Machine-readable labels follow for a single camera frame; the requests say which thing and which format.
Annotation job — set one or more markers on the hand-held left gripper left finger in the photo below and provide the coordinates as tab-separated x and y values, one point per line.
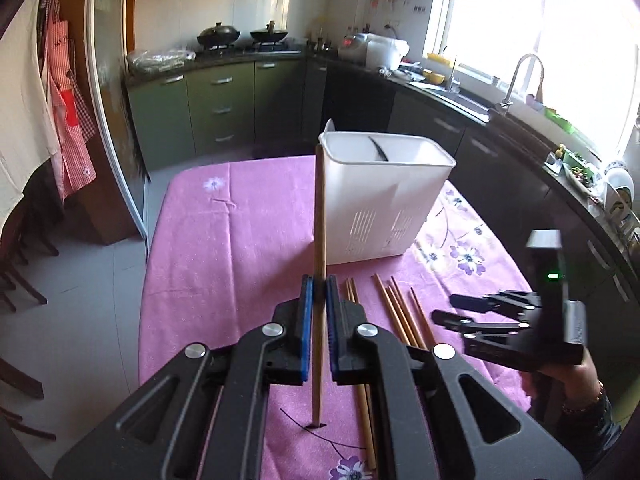
306	330

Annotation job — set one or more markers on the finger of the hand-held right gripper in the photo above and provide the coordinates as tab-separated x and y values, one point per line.
485	302
460	321

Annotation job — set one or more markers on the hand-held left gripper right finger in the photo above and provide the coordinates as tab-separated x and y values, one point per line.
333	330

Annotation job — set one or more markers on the group of wooden chopsticks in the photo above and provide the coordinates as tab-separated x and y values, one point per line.
400	315

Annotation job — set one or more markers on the long light wooden chopstick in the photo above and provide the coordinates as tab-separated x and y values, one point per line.
320	210

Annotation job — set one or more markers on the white plastic utensil holder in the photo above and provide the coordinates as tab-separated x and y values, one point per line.
380	200

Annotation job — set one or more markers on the person's right forearm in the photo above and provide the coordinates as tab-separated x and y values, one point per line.
595	435

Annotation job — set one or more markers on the person's right hand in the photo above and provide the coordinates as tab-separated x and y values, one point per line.
575	382

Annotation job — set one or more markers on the pink floral tablecloth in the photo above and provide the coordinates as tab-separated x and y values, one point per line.
225	260

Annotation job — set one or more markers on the dark lower cabinets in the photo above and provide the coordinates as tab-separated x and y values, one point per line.
500	160

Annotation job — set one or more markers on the plate of food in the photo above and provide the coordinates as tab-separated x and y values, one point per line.
582	176

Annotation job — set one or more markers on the patterned ceramic bowl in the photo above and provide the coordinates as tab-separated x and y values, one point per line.
619	177

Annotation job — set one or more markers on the green packet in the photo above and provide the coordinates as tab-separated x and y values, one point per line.
559	120

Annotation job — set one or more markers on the steel sink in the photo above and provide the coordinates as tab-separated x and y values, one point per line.
465	102

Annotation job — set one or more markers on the small faucet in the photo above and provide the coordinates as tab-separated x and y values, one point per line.
453	77

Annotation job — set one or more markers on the tall curved faucet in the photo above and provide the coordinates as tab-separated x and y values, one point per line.
515	75

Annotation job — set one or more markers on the yellow bowl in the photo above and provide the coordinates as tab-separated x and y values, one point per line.
433	78

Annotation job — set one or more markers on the green lower cabinets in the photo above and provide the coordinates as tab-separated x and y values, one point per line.
220	105

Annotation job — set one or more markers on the white plastic container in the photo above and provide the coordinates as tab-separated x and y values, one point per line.
387	54

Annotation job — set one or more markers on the rice cooker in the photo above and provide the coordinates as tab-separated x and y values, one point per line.
354	45

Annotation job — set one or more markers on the gas stove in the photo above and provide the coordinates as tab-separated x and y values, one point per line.
250	49

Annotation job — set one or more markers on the seasoning bottles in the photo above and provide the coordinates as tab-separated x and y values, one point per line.
320	42

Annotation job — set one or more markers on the window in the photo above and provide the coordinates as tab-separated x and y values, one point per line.
550	20

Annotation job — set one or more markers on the dark wooden chair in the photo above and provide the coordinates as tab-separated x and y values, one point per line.
20	390
20	260

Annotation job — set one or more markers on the sliding glass door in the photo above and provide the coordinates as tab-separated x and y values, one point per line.
112	110

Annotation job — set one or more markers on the black wok with lid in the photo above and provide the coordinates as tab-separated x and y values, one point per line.
218	35

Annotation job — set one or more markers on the clear plastic bag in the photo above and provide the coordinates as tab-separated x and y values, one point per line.
160	59

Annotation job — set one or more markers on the red checked apron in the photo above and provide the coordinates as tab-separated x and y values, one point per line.
67	110

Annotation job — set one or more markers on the white hanging cloth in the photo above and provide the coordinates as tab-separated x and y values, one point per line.
25	110

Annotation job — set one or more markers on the wall socket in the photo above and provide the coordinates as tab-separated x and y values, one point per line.
392	25

